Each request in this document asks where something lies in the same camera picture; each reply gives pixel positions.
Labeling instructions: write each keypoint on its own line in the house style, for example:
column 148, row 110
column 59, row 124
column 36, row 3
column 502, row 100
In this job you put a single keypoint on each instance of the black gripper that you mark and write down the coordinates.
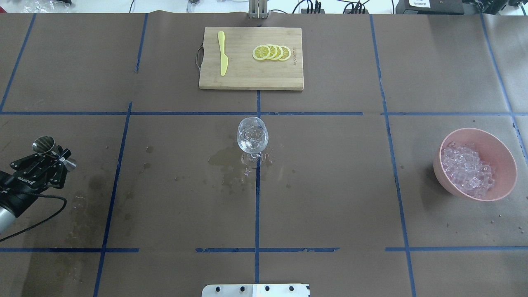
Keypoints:
column 16, row 197

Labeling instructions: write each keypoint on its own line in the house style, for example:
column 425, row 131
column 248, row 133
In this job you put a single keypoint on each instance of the steel double jigger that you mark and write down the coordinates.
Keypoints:
column 46, row 145

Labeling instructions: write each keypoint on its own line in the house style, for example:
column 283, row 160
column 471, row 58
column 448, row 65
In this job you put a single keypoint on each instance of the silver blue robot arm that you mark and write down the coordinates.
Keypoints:
column 7, row 218

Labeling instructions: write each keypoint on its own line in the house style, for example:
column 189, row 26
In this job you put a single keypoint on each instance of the clear wine glass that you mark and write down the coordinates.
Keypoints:
column 252, row 137

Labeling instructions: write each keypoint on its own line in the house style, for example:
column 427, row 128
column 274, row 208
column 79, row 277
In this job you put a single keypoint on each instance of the pile of ice cubes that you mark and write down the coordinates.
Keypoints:
column 469, row 173

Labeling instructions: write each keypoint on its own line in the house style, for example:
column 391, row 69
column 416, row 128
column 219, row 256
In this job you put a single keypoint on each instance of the crumpled clear plastic bag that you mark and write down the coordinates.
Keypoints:
column 45, row 6

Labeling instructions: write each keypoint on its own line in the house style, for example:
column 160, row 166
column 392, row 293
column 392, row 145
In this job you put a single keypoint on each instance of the yellow plastic knife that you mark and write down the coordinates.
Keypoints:
column 224, row 60

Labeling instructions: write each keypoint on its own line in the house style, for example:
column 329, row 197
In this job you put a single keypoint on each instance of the bamboo cutting board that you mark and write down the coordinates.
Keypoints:
column 246, row 73

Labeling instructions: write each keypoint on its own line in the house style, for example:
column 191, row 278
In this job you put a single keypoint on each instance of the lemon slice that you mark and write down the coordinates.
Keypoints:
column 272, row 52
column 286, row 53
column 261, row 52
column 278, row 53

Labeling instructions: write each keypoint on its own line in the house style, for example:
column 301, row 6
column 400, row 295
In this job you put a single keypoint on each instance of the black box device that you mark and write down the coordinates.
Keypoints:
column 435, row 7

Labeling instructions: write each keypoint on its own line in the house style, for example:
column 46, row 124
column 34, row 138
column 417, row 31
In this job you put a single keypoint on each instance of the pink bowl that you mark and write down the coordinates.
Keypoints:
column 491, row 150

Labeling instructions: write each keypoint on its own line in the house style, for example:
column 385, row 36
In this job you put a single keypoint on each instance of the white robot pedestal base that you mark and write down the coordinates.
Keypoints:
column 257, row 290

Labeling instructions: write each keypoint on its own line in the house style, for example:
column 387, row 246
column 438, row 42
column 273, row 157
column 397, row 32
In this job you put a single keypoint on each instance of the aluminium frame post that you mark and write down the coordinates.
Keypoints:
column 258, row 9

